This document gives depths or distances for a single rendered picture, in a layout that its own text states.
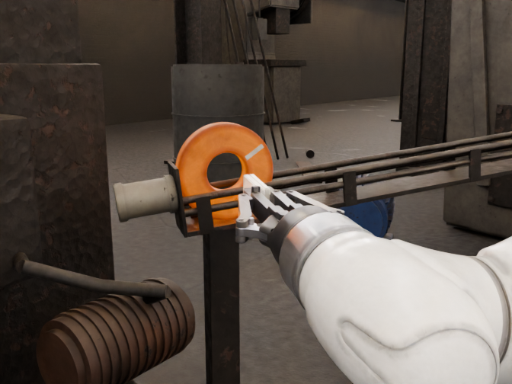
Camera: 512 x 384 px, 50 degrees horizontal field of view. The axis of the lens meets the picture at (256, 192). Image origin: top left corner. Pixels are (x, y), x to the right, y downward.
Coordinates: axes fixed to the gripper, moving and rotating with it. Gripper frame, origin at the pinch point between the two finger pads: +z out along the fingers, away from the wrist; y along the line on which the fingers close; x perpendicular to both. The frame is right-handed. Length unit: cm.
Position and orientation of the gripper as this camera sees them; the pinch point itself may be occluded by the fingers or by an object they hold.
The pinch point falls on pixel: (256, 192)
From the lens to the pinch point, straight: 71.9
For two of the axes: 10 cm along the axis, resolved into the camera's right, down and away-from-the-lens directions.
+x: 0.2, -9.5, -3.0
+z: -3.0, -2.9, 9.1
